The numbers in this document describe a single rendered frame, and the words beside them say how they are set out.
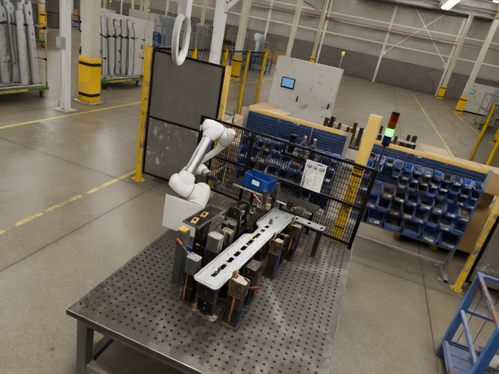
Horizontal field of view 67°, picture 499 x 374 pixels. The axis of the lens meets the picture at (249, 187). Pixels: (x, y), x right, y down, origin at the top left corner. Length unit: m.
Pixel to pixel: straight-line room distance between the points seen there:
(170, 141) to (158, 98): 0.62
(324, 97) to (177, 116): 4.98
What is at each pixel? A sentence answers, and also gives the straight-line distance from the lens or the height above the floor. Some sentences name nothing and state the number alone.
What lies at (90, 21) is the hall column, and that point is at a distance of 10.15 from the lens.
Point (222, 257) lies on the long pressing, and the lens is 2.66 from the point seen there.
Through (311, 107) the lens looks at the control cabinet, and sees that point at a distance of 9.69.
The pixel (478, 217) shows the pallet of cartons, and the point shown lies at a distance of 6.22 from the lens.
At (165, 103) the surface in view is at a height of 1.29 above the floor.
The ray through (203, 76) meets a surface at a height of 1.78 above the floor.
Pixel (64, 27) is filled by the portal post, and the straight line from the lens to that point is 9.26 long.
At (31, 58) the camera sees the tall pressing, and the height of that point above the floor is 0.88.
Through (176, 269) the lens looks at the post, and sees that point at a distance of 2.78.
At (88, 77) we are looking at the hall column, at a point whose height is 0.65.
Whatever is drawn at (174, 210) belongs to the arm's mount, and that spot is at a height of 0.90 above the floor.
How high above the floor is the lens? 2.49
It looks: 23 degrees down
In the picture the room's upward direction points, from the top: 12 degrees clockwise
